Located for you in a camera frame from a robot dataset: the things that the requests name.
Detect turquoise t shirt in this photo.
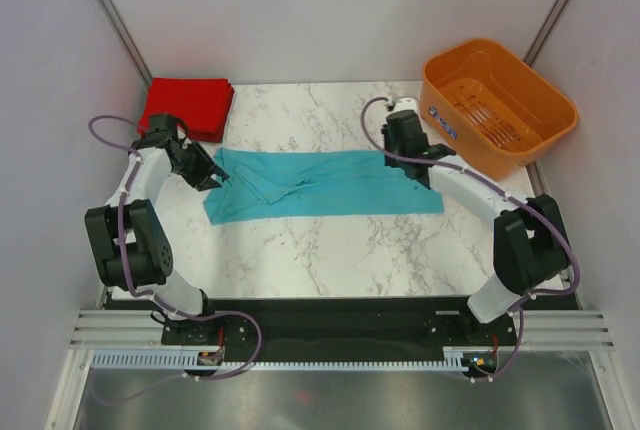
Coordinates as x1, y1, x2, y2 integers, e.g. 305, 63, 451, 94
203, 148, 444, 225

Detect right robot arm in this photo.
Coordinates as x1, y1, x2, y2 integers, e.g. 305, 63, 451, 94
381, 110, 572, 344

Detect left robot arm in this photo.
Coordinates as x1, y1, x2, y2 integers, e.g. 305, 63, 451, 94
84, 114, 229, 343

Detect dark red folded t shirt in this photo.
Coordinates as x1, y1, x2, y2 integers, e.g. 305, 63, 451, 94
139, 80, 236, 143

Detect orange plastic tub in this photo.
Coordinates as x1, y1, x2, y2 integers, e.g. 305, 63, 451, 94
419, 38, 579, 181

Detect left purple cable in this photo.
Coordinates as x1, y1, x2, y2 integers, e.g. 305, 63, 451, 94
87, 114, 265, 406

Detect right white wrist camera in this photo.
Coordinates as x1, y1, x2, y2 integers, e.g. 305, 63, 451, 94
385, 97, 418, 112

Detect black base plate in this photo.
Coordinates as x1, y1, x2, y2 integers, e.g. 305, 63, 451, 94
151, 296, 516, 362

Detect white slotted cable duct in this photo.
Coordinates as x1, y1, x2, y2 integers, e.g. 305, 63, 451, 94
91, 348, 498, 372

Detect left aluminium frame post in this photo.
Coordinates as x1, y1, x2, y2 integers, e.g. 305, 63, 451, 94
96, 0, 153, 88

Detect aluminium frame post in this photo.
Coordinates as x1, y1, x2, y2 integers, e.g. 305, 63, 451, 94
523, 0, 572, 67
96, 0, 153, 88

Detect right aluminium frame post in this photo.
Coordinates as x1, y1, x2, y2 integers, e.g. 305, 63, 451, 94
523, 0, 572, 67

